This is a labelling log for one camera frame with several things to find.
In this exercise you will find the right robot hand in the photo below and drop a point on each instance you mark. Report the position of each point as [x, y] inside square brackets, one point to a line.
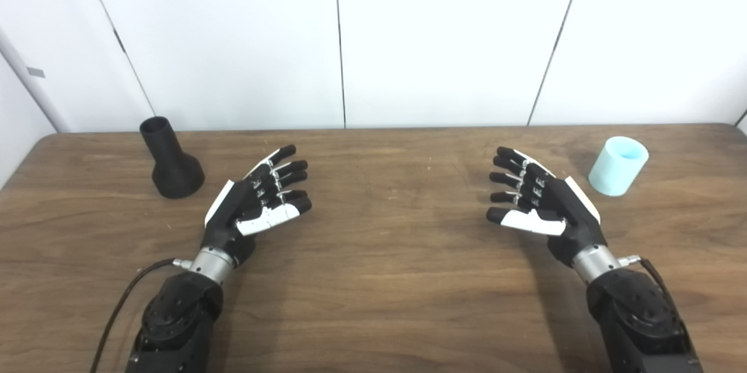
[563, 209]

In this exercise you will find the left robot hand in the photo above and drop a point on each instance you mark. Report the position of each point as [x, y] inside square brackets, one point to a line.
[233, 209]

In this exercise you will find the black cone nozzle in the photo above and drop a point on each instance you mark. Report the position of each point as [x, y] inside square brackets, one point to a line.
[175, 177]

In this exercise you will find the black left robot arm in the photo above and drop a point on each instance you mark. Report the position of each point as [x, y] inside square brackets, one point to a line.
[175, 320]

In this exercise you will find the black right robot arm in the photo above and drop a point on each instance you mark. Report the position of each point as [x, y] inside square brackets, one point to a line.
[636, 320]

